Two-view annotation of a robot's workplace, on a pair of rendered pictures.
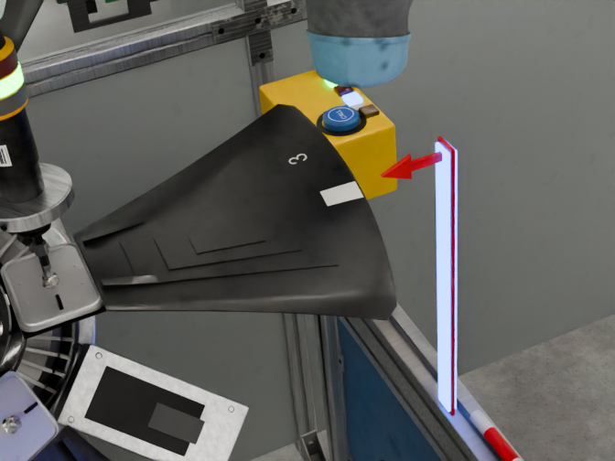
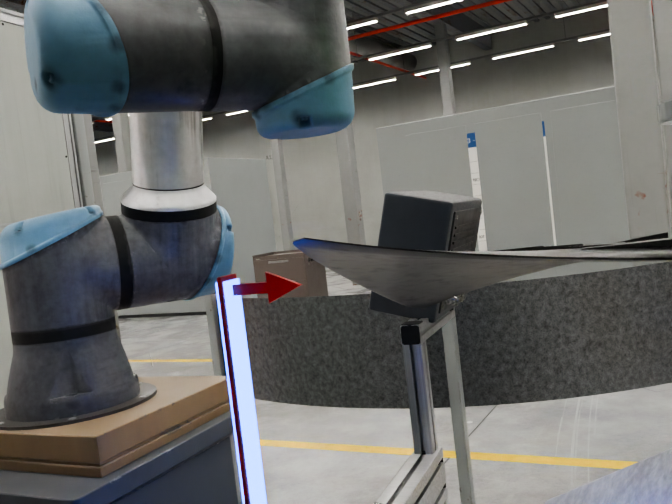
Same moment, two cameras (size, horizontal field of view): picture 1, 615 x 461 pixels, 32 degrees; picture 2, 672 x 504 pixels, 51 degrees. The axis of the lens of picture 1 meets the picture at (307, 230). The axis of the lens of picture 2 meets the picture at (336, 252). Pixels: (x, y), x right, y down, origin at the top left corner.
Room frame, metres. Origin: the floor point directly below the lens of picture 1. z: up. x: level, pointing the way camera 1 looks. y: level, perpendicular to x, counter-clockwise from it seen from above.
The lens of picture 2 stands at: (1.11, 0.31, 1.23)
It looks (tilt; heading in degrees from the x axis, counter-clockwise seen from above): 3 degrees down; 222
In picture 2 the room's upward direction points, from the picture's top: 7 degrees counter-clockwise
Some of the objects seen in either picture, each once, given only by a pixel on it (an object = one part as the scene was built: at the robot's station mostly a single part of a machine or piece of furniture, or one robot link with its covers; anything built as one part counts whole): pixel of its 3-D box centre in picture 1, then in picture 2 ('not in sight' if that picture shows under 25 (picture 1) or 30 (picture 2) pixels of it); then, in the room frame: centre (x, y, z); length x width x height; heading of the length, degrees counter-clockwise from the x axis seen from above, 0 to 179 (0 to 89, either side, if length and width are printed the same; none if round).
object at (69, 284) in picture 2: not in sight; (62, 265); (0.71, -0.49, 1.21); 0.13 x 0.12 x 0.14; 161
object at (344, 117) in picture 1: (340, 120); not in sight; (1.00, -0.05, 1.08); 0.04 x 0.04 x 0.02
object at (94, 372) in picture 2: not in sight; (69, 364); (0.72, -0.50, 1.09); 0.15 x 0.15 x 0.10
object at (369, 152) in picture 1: (328, 141); not in sight; (1.04, -0.03, 1.02); 0.16 x 0.10 x 0.11; 20
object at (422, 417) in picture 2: not in sight; (419, 387); (0.27, -0.32, 0.96); 0.03 x 0.03 x 0.20; 20
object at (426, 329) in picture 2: not in sight; (429, 320); (0.17, -0.36, 1.04); 0.24 x 0.03 x 0.03; 20
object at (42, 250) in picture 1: (43, 255); not in sight; (0.64, 0.20, 1.21); 0.01 x 0.01 x 0.05
